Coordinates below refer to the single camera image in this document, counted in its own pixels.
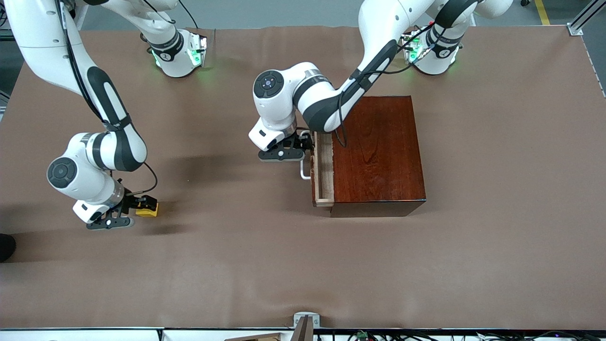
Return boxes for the black round object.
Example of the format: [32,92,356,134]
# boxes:
[0,233,17,263]

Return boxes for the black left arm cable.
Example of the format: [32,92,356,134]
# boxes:
[334,0,479,148]

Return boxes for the small metal bracket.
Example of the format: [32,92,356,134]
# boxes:
[293,311,321,329]

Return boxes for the light wooden plank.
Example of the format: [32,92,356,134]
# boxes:
[223,332,285,341]

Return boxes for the tangled black cables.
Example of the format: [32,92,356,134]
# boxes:
[315,330,606,341]

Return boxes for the black base cable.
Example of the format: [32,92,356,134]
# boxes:
[178,0,199,30]

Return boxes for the wooden drawer with white handle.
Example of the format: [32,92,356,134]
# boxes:
[300,129,335,208]

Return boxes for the grey profile beam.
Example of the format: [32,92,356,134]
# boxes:
[290,315,314,341]

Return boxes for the brown table cover mat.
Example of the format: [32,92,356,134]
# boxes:
[0,25,606,331]

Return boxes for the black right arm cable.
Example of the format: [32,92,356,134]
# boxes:
[54,0,159,197]

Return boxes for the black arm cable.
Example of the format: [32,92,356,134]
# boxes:
[334,0,479,148]
[54,0,159,197]

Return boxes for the dark red wooden cabinet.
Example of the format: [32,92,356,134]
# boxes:
[330,96,427,218]

